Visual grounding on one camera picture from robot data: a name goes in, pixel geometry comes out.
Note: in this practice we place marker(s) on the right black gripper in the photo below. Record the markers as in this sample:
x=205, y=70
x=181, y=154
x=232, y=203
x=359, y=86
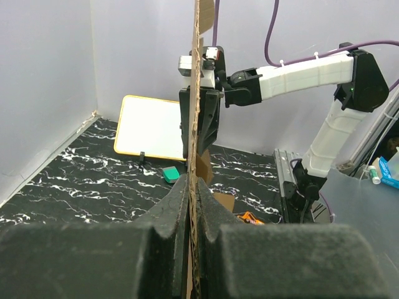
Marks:
x=208, y=118

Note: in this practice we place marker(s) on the large cardboard box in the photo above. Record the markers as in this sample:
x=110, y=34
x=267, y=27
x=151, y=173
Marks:
x=204, y=34

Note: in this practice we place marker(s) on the green eraser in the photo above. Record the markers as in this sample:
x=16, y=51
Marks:
x=170, y=174

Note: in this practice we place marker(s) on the white board yellow rim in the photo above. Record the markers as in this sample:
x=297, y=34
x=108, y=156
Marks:
x=150, y=126

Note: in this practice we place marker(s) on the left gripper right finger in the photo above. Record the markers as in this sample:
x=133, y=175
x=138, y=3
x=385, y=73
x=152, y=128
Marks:
x=241, y=260

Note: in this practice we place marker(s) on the blue box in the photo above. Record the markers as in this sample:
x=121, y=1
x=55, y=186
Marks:
x=385, y=174

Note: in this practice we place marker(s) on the orange toy truck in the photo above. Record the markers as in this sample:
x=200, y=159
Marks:
x=249, y=218

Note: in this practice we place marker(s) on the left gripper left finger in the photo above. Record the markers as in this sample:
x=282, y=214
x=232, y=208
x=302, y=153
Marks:
x=146, y=258

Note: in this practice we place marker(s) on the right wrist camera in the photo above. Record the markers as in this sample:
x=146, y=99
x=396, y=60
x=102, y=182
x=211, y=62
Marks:
x=207, y=66

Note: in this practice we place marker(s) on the aluminium frame rail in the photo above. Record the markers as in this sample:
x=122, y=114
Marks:
x=287, y=185

